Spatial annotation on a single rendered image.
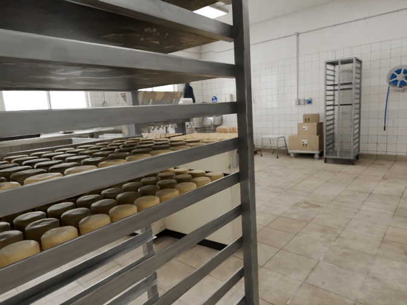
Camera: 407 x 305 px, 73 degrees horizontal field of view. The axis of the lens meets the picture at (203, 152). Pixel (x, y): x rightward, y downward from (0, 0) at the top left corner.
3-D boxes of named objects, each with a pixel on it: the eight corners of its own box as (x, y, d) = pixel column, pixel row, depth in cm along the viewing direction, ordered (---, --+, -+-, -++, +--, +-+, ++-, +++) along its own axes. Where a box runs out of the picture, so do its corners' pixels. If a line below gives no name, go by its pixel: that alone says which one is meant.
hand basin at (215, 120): (234, 135, 717) (232, 93, 700) (225, 137, 689) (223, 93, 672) (205, 135, 783) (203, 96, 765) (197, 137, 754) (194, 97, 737)
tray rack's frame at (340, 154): (331, 155, 552) (332, 64, 523) (360, 157, 520) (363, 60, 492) (322, 161, 503) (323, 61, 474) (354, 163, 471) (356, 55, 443)
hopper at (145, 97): (120, 109, 240) (119, 93, 238) (163, 107, 285) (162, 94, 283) (143, 108, 224) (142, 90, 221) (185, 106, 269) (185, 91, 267)
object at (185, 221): (166, 237, 250) (157, 140, 236) (188, 223, 278) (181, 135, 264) (234, 256, 211) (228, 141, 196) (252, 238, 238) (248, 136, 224)
